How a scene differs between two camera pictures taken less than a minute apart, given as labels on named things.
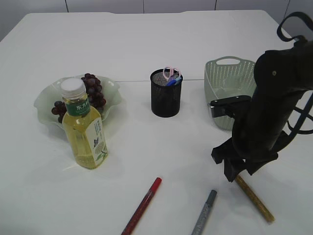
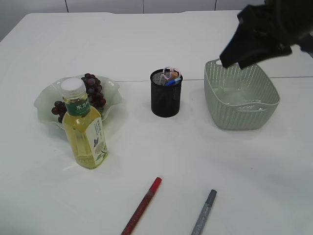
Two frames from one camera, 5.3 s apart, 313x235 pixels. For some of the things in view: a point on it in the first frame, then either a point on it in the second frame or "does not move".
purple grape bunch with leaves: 97,99 does not move
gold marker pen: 267,214 -> 175,74
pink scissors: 168,71 does not move
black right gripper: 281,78 -> 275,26
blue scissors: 172,82 does not move
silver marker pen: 205,213 does not move
